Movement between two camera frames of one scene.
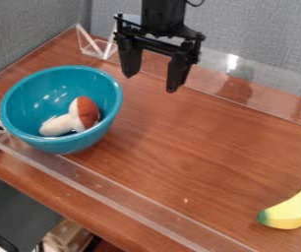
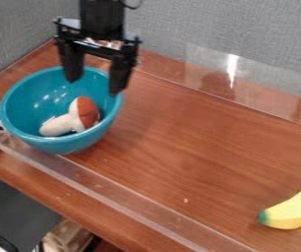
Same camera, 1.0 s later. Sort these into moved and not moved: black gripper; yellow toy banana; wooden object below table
Moved: black gripper
Not moved: yellow toy banana; wooden object below table
